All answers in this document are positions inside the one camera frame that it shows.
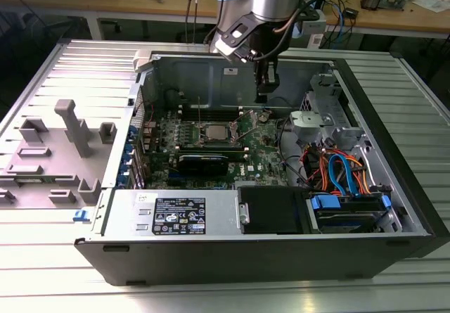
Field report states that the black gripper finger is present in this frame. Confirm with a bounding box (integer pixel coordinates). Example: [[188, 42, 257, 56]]
[[255, 59, 281, 104]]

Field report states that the metal socket cover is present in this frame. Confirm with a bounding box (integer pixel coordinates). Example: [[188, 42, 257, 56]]
[[233, 110, 261, 141]]

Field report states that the metal locking lever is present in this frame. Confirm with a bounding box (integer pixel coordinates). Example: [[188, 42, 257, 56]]
[[240, 121, 262, 141]]

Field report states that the silver CPU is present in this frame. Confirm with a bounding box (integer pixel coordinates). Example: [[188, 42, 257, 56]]
[[205, 124, 230, 142]]

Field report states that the CPU socket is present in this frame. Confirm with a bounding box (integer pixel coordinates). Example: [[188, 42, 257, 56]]
[[198, 119, 240, 145]]

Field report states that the silver drive cage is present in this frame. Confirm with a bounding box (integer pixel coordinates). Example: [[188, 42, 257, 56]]
[[298, 72, 368, 152]]

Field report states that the green motherboard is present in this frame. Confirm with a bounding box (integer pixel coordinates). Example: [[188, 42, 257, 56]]
[[140, 108, 293, 191]]

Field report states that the black graphics card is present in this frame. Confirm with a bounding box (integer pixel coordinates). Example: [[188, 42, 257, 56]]
[[176, 153, 230, 177]]

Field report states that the wooden desk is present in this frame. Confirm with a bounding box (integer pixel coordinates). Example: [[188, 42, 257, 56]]
[[0, 0, 450, 39]]

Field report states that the grey plastic block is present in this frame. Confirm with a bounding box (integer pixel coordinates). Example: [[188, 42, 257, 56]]
[[133, 49, 155, 73]]

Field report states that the blue disk carrier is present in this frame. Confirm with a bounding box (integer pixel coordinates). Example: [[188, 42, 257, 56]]
[[309, 192, 393, 215]]

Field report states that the hard disk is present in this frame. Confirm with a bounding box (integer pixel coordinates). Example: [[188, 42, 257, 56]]
[[314, 207, 386, 233]]

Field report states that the white paper sheet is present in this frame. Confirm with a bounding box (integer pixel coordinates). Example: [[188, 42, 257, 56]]
[[411, 0, 450, 13]]

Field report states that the black open PC case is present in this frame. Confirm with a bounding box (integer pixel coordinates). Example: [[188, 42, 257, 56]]
[[73, 47, 450, 286]]

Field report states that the silver power supply unit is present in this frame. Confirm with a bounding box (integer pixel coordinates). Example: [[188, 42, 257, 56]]
[[101, 189, 243, 236]]

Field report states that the grey parts rack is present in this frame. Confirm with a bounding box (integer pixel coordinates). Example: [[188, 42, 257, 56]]
[[0, 98, 119, 210]]

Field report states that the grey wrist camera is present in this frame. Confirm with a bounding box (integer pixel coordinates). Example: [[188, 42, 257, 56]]
[[302, 10, 327, 34]]

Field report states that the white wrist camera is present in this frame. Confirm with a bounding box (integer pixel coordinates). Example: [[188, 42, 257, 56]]
[[210, 13, 259, 64]]

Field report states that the blue flat wire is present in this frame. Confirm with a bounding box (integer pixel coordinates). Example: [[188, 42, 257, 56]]
[[328, 153, 359, 196]]

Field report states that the red black twisted wire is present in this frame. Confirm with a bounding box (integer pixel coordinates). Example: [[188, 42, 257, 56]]
[[142, 101, 158, 124]]

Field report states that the orange wire bundle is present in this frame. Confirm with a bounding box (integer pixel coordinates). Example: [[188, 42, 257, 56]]
[[300, 146, 373, 197]]

